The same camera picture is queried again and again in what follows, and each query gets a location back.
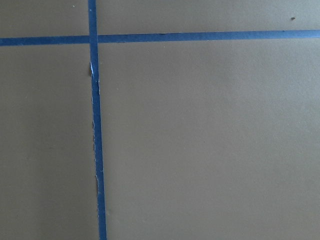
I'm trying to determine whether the blue tape strip crossing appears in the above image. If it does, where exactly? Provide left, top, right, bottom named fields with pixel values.
left=88, top=0, right=108, bottom=240

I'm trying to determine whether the blue tape strip near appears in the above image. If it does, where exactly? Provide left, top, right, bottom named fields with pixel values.
left=0, top=29, right=320, bottom=47

